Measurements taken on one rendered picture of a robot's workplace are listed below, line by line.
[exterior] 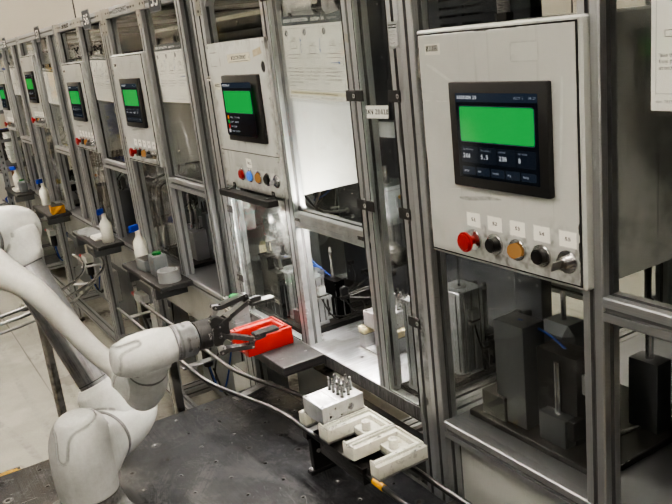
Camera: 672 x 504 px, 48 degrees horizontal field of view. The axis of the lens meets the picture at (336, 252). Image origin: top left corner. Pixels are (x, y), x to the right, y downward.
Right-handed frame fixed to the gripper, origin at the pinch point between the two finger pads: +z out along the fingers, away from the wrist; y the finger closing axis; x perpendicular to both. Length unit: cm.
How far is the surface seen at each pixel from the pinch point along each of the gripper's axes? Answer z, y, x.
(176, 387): -1, -52, 88
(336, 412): 5.3, -22.0, -22.5
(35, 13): 112, 127, 750
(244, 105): 18, 52, 34
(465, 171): 18, 41, -63
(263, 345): 8.7, -19.0, 24.5
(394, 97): 21, 55, -37
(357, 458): 1.5, -26.9, -37.0
